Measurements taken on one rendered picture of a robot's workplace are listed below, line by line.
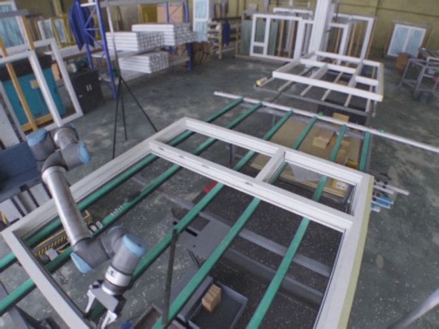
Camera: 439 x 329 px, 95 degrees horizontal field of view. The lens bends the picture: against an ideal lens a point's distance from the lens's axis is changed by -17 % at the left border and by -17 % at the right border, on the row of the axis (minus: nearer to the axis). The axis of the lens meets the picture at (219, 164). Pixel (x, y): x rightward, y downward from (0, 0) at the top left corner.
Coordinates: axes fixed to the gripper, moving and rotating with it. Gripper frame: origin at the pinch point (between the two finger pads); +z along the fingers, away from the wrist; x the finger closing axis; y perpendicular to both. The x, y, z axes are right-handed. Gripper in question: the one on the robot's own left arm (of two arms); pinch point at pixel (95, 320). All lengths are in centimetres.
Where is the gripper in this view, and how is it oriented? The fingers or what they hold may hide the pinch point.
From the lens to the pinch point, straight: 103.3
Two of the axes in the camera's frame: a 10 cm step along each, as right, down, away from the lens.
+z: -4.4, 8.7, -2.1
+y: -3.1, -3.7, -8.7
